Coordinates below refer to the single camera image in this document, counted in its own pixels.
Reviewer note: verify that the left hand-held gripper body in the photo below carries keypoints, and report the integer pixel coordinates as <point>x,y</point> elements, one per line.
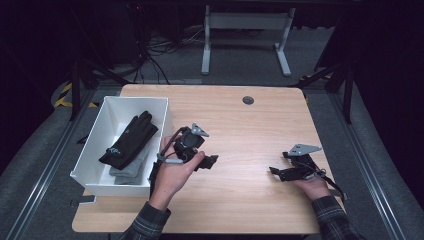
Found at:
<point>188,145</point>

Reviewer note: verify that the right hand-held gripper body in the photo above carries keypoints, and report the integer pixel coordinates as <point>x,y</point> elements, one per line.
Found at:
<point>300,171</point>

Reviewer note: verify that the black glove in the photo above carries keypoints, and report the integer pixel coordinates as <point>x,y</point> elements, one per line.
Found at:
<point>131,140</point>

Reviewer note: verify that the grey mitten with label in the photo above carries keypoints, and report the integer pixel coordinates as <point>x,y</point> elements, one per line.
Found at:
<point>135,166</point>

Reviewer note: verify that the white box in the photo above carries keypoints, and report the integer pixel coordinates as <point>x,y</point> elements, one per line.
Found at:
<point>100,133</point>

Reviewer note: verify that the person's right hand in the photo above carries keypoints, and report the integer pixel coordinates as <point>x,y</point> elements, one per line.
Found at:
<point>316,188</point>

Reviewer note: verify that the person's left hand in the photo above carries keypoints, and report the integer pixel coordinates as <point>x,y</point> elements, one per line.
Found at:
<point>171,176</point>

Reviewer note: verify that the round grey table grommet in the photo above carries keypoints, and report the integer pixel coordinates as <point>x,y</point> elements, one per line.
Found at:
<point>248,100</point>

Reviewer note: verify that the black metal stand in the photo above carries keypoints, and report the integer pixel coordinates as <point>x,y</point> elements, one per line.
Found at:
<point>76,90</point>
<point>348,93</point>

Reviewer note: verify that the yellow black hazard tape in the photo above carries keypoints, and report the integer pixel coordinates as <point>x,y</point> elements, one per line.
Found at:
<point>63,98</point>

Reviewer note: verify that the aluminium floor rail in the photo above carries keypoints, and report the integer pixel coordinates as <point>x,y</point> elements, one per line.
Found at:
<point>50,166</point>
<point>370,173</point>

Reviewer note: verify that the grey metal desk frame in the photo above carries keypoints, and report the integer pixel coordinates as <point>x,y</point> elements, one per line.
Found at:
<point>246,20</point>

